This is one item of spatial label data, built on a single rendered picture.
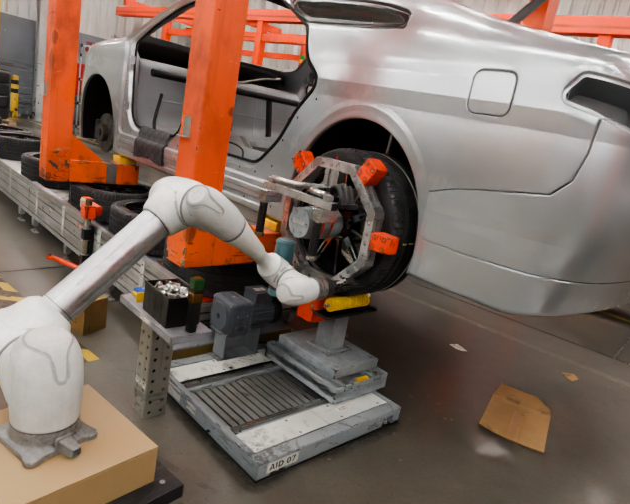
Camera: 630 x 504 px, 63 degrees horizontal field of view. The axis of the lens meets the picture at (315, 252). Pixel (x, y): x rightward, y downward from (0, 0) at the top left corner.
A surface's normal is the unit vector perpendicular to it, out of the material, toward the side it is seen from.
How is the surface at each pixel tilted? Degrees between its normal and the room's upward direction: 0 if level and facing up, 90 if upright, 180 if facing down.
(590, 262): 103
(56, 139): 90
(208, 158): 90
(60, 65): 90
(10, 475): 1
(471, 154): 90
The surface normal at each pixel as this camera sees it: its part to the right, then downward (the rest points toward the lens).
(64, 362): 0.80, -0.06
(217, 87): 0.67, 0.30
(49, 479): 0.17, -0.95
